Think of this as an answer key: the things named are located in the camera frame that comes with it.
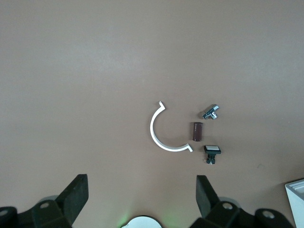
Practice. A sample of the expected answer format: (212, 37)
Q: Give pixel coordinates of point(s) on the brown cylindrical capacitor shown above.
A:
(196, 131)

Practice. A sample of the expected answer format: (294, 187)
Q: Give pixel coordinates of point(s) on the silver metal tee fitting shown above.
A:
(211, 111)

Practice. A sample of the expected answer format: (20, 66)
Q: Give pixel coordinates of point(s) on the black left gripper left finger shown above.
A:
(74, 197)

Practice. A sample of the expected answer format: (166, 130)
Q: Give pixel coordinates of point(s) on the white drawer cabinet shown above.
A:
(297, 204)

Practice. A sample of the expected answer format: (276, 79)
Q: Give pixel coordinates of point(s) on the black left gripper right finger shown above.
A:
(206, 197)

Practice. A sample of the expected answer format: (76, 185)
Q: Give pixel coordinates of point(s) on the black square white-faced push button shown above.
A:
(212, 149)

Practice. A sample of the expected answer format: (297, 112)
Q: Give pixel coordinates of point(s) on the white semicircular pipe clamp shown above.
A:
(151, 129)

